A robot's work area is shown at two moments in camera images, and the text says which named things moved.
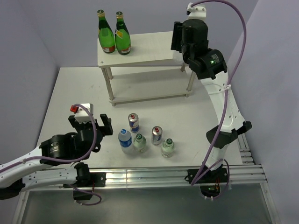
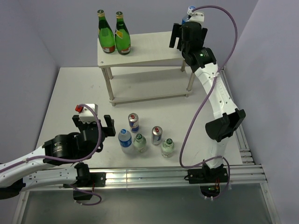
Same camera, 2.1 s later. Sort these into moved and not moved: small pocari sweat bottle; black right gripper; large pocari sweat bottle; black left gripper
Moved: large pocari sweat bottle
Not moved: black left gripper; small pocari sweat bottle; black right gripper
